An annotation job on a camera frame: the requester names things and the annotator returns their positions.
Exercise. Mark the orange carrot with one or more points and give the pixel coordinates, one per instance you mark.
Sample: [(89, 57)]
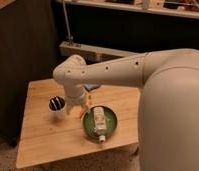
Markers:
[(81, 112)]

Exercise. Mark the wooden shelf with items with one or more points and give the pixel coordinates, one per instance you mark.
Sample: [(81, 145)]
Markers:
[(176, 8)]

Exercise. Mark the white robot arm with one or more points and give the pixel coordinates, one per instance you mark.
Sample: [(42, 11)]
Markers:
[(168, 112)]

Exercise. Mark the green ceramic bowl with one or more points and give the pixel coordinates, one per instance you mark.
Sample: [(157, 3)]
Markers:
[(111, 122)]

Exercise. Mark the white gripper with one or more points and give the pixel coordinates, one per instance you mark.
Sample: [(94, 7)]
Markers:
[(76, 98)]

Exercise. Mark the metal vertical pole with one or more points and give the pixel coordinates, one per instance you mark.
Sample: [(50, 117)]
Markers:
[(69, 35)]

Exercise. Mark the wooden folding table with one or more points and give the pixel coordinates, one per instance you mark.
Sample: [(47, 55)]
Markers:
[(45, 139)]

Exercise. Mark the clear plastic bottle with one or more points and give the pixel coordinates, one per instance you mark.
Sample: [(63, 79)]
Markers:
[(100, 123)]

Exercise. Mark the blue sponge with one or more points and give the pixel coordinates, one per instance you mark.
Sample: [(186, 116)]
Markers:
[(90, 87)]

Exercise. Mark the grey metal beam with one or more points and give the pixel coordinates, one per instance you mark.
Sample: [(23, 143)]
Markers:
[(92, 53)]

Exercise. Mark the white cup with dark inside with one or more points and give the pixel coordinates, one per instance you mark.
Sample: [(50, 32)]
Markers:
[(56, 105)]

